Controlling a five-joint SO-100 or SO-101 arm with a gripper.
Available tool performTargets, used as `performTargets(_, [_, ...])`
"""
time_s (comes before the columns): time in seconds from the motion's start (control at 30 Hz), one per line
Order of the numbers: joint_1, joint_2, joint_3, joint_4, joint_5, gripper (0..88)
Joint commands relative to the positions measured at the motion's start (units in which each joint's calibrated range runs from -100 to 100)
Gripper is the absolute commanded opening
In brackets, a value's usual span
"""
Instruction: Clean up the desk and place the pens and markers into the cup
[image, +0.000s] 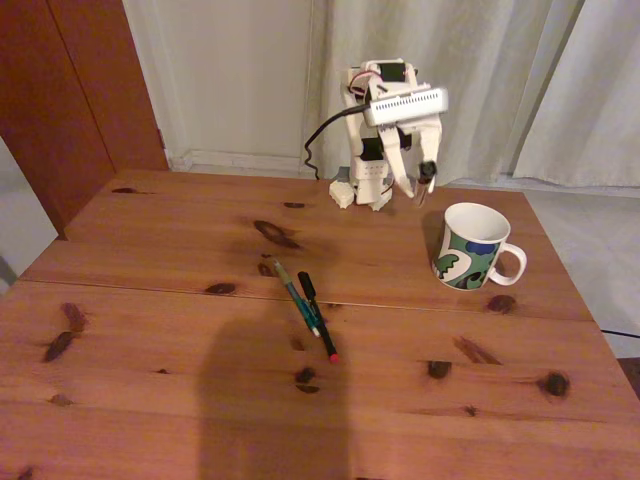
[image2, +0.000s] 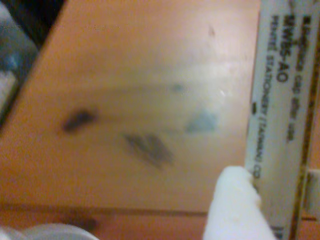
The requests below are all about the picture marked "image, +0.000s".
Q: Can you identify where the brown wooden door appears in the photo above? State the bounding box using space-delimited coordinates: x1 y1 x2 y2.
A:
0 0 169 241

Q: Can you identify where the silver gripper camera box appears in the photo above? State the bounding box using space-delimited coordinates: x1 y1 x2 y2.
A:
362 87 450 127

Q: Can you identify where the teal transparent pen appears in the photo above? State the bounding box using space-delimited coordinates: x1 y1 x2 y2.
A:
271 257 322 338

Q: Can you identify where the black pen with red end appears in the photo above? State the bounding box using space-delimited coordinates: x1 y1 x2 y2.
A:
297 270 340 364

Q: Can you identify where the white green blue patterned mug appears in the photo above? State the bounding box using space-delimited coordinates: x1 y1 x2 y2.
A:
431 202 528 291

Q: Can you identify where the white marker with black cap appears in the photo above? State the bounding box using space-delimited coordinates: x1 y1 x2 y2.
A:
412 159 439 209

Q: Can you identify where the white curtain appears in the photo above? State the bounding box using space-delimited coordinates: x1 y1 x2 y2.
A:
302 0 589 186
514 0 640 189

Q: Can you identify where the black camera cable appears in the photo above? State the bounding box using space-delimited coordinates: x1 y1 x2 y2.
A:
303 102 374 181

